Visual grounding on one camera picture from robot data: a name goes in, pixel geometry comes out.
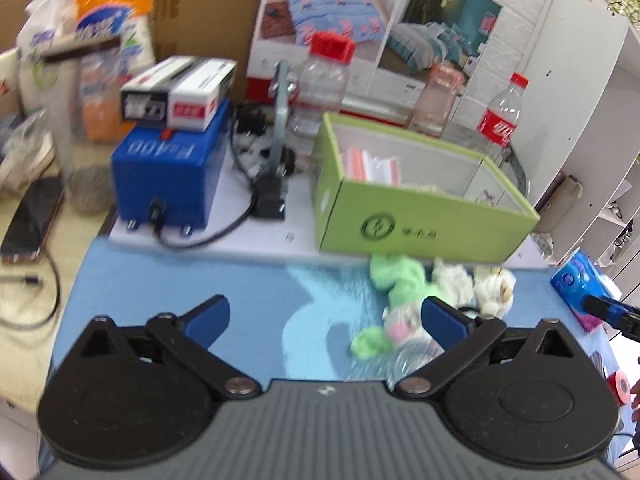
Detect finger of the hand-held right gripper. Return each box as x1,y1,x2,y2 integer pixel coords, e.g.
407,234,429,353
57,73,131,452
581,294,640,342

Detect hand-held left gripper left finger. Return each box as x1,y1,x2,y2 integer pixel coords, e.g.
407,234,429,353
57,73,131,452
75,295,262,402

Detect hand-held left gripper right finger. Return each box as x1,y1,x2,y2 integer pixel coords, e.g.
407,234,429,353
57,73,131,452
394,296,581,402

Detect blue tissue pack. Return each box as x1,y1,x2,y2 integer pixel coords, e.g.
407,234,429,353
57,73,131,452
550,249,626,335

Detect pink white plush cloth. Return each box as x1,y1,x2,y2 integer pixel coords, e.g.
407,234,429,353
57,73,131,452
382,305,427,347

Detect blue fleece mat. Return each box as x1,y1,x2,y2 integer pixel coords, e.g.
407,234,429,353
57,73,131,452
49,246,618,463

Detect cream plush cloth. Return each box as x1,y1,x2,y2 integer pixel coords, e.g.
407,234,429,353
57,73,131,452
472,266,516,319

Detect red tape roll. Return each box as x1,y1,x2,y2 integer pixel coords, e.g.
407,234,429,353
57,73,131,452
612,369,632,407

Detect small green plush cloth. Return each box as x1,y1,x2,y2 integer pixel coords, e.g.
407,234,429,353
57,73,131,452
350,327,394,361

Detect green cardboard box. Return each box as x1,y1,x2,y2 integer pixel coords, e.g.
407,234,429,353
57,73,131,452
311,112,542,264

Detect blue sealing machine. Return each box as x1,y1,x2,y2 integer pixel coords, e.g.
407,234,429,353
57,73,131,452
111,99,236,235

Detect red striped zip bags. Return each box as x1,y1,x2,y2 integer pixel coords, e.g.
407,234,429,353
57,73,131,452
342,147,404,184

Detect clear plastic cup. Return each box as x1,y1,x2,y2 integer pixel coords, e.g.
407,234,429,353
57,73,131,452
49,50,120,215

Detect metal lever stand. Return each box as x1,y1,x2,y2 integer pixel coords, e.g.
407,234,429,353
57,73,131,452
252,59,302,222

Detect black smartphone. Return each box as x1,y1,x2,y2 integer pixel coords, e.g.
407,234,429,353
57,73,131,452
0,175,67,267

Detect red label soda bottle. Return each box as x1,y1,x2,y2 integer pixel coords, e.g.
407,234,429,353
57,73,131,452
474,72,531,162

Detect white red carton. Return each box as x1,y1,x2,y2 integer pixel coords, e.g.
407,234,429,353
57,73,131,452
167,59,239,134

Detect clear jar pink lid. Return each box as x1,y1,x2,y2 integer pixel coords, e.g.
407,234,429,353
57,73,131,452
404,62,466,139

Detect black white carton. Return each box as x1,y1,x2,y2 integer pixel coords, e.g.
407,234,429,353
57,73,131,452
120,57,202,125

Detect white shelf unit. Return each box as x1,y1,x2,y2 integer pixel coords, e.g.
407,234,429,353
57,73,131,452
519,0,640,270

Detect clear jar red lid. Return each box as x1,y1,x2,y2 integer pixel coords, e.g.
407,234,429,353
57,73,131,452
289,31,357,155

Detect white plastic package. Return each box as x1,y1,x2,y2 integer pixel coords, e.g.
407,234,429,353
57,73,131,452
14,0,82,113

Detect orange tissue package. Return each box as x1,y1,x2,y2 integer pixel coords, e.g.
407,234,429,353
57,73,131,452
75,0,159,142

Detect brown cardboard box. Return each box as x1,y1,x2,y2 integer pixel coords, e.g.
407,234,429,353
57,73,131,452
0,0,275,103

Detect bedding print box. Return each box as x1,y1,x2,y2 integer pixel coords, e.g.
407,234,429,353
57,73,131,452
247,0,504,127

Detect black power cable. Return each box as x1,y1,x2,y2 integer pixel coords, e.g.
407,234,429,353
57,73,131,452
149,194,257,250

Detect thin charging cable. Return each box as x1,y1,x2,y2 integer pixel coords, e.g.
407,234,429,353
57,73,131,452
0,249,64,332

